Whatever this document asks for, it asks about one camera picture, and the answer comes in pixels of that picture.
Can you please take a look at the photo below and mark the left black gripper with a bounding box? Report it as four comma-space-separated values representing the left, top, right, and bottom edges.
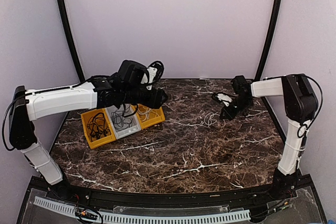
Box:
122, 86, 168, 109

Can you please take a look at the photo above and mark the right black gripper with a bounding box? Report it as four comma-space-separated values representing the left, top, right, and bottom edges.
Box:
219, 95, 253, 121

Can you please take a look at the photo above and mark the white cable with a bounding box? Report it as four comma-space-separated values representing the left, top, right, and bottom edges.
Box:
136, 105, 161, 122
201, 111, 226, 127

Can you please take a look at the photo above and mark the thick black cable bundle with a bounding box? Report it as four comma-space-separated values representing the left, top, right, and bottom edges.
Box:
87, 112, 111, 141

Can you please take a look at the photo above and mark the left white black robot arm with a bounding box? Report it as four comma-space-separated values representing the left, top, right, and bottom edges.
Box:
3, 60, 168, 201

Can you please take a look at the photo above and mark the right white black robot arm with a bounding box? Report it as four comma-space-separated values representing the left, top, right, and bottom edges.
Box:
212, 73, 323, 178

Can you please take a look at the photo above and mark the yellow bin near back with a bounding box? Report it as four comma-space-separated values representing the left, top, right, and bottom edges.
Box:
132, 104, 165, 130

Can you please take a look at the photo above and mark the yellow bin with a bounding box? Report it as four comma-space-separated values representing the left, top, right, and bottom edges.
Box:
81, 109, 117, 150
132, 104, 165, 130

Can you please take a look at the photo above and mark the white plastic bin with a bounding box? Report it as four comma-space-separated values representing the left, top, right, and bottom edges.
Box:
105, 104, 141, 140

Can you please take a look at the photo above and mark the yellow bin near front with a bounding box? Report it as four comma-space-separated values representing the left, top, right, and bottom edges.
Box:
81, 109, 117, 150

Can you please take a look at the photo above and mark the small circuit board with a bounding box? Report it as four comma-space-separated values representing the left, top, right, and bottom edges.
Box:
74, 206, 99, 221

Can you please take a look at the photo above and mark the left black frame post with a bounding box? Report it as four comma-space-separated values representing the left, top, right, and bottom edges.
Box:
57, 0, 85, 81

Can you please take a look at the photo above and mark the black frame post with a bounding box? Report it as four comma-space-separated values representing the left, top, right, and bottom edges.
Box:
254, 0, 281, 81
57, 0, 85, 81

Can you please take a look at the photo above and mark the white slotted cable duct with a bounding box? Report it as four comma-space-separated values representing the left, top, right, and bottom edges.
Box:
34, 196, 250, 223

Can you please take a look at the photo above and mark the black front rail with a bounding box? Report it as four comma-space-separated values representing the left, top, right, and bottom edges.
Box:
31, 176, 313, 210

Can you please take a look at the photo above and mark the right black frame post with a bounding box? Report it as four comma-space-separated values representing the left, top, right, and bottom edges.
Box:
254, 0, 281, 81

